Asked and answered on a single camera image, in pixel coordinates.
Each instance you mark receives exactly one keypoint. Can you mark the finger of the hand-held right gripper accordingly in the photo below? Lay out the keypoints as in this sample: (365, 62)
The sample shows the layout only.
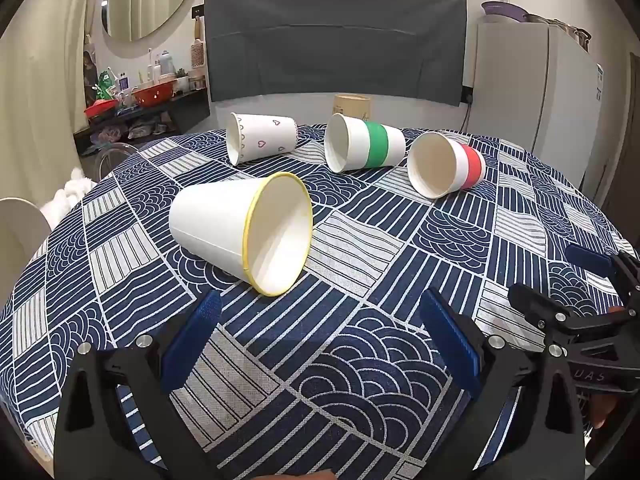
(537, 306)
(590, 259)

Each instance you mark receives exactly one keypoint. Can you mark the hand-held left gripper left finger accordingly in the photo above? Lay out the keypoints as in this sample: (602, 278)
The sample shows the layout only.
(192, 340)

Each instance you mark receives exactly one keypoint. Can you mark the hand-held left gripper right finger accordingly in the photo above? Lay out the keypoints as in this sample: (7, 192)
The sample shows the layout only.
(450, 342)

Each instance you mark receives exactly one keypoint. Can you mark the white cup with yellow rim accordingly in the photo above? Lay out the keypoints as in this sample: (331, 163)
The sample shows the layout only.
(225, 230)

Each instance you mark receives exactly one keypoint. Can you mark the white cup with red band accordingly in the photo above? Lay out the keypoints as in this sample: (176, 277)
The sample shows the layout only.
(442, 164)

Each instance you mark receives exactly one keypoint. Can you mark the white cup with heart print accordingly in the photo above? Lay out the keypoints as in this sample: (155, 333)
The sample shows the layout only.
(260, 137)

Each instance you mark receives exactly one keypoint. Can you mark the white cup with green band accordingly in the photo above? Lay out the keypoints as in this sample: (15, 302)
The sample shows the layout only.
(362, 144)

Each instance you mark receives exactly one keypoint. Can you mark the brown paper cup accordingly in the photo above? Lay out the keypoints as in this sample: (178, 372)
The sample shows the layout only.
(351, 106)

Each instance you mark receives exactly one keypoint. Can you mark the person's right hand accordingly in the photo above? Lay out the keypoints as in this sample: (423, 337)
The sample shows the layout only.
(600, 412)

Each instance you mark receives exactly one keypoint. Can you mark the blue patterned tablecloth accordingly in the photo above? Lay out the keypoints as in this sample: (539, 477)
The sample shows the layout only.
(350, 280)

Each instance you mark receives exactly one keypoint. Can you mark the white refrigerator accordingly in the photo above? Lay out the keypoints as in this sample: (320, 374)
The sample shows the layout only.
(540, 90)

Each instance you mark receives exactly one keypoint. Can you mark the white fluffy cloth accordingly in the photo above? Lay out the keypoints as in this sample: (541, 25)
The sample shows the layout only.
(65, 192)

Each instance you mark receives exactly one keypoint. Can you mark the clear plastic chair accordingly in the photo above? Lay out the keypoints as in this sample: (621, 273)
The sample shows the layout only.
(116, 156)

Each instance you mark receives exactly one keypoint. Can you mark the dark side shelf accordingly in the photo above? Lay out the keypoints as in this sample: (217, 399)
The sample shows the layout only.
(165, 112)

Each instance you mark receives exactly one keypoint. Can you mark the red colander bowl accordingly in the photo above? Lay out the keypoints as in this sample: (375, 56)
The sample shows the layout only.
(152, 95)

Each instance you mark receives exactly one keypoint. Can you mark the purple basin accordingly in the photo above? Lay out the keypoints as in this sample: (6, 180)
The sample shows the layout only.
(502, 10)

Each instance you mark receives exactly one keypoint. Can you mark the green snack bag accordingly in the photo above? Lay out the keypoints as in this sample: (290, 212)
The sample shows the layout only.
(104, 85)

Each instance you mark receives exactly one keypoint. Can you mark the white bottle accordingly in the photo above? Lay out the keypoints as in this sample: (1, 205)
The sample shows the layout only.
(165, 62)

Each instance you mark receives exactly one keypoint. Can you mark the beige curtain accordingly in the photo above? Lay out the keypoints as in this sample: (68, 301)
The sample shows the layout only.
(45, 75)

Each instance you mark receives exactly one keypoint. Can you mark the grey cloth covered television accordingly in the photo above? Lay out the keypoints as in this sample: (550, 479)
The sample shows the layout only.
(335, 40)

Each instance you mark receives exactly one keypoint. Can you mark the wall power outlet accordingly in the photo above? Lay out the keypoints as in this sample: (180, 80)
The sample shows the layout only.
(468, 95)

